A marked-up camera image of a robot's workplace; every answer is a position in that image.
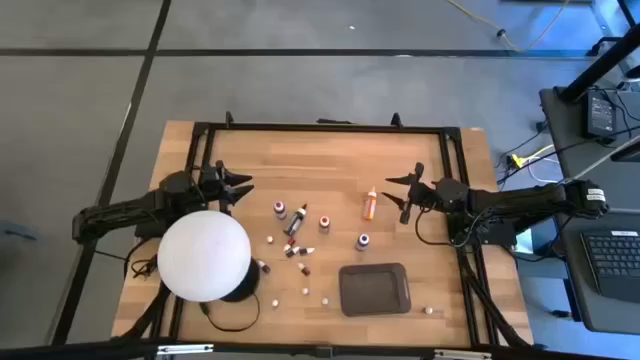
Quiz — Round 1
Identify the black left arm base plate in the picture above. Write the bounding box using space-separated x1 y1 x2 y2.
133 219 174 239

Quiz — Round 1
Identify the black power adapter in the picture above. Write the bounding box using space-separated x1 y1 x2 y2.
582 88 619 140

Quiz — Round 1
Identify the orange food colouring bottle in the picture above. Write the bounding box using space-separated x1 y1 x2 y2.
362 185 378 222

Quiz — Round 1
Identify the black cable bundle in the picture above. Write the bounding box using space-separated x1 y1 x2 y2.
123 239 160 280

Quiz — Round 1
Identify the yellow floor cable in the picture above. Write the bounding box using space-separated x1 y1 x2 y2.
446 0 571 53

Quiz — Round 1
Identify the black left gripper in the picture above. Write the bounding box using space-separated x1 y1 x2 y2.
199 160 256 217

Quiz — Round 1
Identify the yellow plug cable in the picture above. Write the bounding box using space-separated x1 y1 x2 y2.
510 144 556 170

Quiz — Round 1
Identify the dark grey plastic bin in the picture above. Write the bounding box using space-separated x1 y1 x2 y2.
338 262 413 318

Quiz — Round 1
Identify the silver metal bracket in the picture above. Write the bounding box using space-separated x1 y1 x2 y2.
433 349 492 360
157 343 215 356

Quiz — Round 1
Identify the white globe lamp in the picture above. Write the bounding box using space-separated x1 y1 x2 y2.
156 209 262 304

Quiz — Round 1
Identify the black stand pole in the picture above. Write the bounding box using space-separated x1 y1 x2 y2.
557 22 640 104

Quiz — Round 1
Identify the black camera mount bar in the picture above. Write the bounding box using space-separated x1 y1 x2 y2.
0 337 640 360

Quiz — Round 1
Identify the dark grey side table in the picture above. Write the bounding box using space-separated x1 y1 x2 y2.
538 85 640 214

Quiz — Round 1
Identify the brown-capped food colouring bottle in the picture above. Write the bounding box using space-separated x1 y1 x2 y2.
283 203 309 238

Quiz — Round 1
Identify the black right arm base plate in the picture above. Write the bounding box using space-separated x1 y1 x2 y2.
447 214 519 249

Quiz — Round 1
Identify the grey laptop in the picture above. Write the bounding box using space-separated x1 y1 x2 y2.
553 208 640 335

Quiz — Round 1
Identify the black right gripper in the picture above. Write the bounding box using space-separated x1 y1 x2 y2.
381 161 446 225

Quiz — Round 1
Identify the black lamp cable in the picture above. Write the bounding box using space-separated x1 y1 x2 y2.
198 292 262 334

